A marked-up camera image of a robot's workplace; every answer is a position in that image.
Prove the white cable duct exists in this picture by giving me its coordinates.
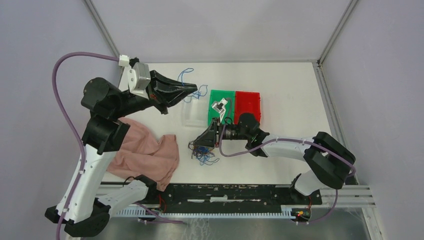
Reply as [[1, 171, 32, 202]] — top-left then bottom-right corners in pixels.
[[114, 204, 295, 220]]

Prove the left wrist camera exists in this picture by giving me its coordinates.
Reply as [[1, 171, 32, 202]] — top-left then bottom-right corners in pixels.
[[128, 62, 151, 99]]

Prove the green plastic bin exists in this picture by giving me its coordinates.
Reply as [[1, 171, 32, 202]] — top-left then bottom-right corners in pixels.
[[207, 89, 236, 125]]

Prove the pink cloth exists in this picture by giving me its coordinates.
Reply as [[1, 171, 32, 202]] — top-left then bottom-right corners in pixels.
[[106, 117, 180, 192]]

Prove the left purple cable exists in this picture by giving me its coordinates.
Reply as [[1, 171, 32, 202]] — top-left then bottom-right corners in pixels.
[[52, 51, 186, 240]]

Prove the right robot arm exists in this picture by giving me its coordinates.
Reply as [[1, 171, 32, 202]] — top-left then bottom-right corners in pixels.
[[191, 113, 356, 204]]

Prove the blue cable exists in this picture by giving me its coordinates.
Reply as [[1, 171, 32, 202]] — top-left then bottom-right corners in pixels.
[[177, 68, 210, 104]]

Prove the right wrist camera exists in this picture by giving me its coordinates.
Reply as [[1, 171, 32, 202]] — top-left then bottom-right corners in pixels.
[[210, 98, 229, 124]]

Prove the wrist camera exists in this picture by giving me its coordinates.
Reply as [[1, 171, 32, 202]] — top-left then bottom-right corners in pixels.
[[210, 98, 229, 124], [128, 62, 151, 99]]

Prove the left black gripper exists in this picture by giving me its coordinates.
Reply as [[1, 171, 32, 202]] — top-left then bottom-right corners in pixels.
[[112, 68, 199, 118]]

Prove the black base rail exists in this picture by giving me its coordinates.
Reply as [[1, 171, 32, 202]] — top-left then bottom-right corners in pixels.
[[140, 183, 323, 214]]

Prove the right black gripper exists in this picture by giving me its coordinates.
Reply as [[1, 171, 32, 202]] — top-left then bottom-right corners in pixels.
[[193, 117, 250, 149]]

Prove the cable bundle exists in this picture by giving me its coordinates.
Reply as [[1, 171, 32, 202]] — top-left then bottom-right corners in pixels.
[[187, 140, 221, 167]]

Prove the clear plastic bin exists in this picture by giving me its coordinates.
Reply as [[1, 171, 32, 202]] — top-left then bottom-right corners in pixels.
[[182, 93, 210, 128]]

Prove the red plastic bin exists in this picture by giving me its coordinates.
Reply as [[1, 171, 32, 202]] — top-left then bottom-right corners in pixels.
[[234, 91, 261, 124]]

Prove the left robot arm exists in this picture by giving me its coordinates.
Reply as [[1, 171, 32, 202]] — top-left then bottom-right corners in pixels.
[[44, 70, 198, 238]]

